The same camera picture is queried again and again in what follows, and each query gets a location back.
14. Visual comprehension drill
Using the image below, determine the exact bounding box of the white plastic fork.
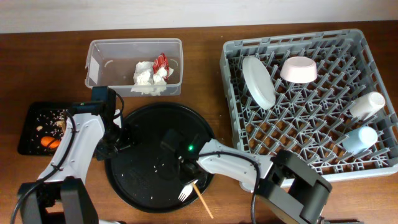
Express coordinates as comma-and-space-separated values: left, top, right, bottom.
178, 179, 198, 202

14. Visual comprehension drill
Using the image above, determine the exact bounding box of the rice pile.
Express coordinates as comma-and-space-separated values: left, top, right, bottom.
34, 109, 66, 138

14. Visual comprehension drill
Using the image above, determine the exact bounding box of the white napkin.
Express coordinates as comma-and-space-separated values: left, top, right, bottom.
131, 61, 169, 96

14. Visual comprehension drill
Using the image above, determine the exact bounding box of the orange carrot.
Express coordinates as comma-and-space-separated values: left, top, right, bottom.
40, 136, 60, 149

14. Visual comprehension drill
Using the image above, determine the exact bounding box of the wrapper with red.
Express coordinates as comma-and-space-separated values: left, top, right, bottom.
152, 53, 174, 85

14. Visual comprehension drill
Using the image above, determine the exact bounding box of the grey plate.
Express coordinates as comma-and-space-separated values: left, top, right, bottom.
242, 57, 276, 110

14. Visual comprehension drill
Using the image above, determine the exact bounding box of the pink bowl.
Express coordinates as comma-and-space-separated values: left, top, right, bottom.
280, 57, 318, 84

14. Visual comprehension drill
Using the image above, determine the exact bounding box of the light blue cup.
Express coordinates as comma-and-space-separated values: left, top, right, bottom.
342, 126, 377, 154

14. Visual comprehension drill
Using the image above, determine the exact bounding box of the white cup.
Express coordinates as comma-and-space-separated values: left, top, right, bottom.
349, 91, 386, 121

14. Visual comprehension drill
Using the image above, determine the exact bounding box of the food scraps pile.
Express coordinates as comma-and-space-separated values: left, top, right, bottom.
35, 119, 66, 132

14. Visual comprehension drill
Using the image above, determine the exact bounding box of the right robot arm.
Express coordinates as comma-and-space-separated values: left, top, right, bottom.
160, 129, 332, 223

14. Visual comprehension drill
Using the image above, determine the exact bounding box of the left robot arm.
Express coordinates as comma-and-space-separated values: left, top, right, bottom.
10, 86, 135, 223

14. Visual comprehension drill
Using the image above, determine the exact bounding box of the grey dishwasher rack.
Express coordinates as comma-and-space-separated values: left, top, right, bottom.
220, 29, 397, 182

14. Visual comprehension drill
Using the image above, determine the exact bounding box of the round black tray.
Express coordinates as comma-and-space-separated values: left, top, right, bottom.
104, 102, 215, 213

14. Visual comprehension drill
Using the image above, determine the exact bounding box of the wooden chopstick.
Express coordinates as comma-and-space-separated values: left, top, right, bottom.
191, 182, 214, 219

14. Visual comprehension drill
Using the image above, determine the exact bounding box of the black rectangular tray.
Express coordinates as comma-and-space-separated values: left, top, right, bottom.
17, 102, 72, 156

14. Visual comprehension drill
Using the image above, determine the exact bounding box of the clear plastic bin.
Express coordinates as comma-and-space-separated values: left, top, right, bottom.
85, 38, 183, 97

